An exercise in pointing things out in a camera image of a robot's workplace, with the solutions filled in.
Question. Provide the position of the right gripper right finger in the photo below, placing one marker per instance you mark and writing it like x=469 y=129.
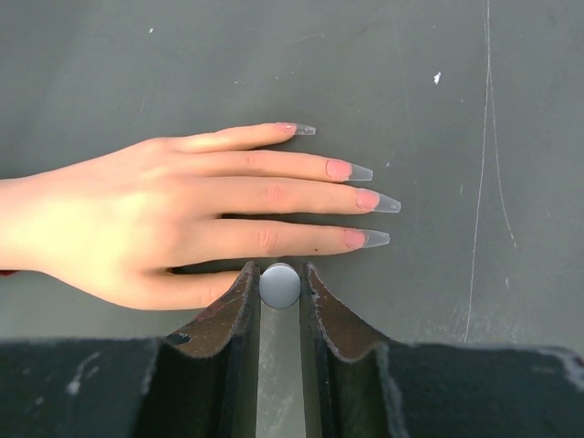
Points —
x=358 y=382

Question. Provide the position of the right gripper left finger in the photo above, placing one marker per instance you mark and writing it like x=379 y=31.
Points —
x=198 y=381

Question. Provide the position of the white nail polish cap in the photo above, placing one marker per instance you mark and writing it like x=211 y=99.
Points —
x=279 y=286

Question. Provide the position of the mannequin hand with long nails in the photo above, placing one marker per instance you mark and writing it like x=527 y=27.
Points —
x=120 y=226

